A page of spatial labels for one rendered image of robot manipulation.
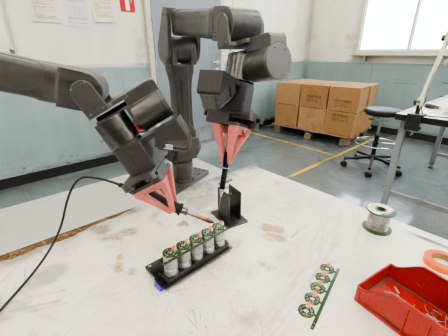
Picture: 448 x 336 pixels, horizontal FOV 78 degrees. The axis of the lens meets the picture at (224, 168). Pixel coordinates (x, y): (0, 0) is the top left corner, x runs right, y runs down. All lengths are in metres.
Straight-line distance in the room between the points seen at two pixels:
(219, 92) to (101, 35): 2.77
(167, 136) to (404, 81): 4.43
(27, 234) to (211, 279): 0.44
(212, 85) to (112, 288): 0.38
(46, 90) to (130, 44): 2.81
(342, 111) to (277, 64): 3.40
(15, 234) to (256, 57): 0.64
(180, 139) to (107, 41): 2.75
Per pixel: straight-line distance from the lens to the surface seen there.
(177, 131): 0.46
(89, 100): 0.47
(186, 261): 0.52
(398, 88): 4.78
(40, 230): 0.77
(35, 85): 0.49
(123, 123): 0.49
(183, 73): 0.75
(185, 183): 0.84
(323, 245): 0.64
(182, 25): 0.69
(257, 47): 0.50
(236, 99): 0.50
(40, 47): 3.03
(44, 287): 0.61
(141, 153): 0.48
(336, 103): 3.87
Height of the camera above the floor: 1.12
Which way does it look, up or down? 23 degrees down
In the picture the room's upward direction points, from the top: straight up
